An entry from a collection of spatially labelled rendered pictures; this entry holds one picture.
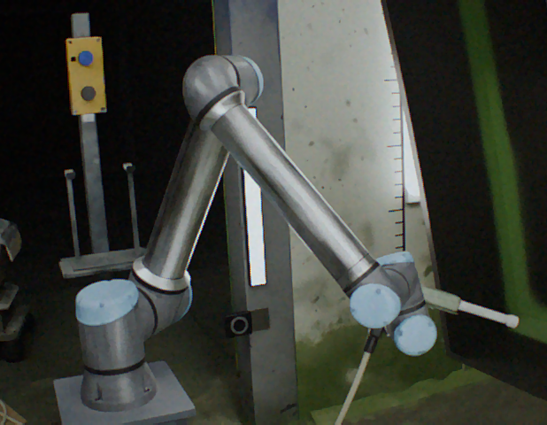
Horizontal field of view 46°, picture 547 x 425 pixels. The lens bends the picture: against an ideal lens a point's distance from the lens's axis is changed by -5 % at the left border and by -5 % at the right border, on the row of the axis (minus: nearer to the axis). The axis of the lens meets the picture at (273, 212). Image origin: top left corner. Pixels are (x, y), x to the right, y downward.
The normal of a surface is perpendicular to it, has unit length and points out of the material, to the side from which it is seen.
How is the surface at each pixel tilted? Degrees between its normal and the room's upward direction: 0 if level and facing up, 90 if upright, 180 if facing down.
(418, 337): 88
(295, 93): 90
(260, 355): 90
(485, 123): 90
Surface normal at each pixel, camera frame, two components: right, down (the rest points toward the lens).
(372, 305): -0.36, 0.27
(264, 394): 0.38, 0.17
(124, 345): 0.61, 0.13
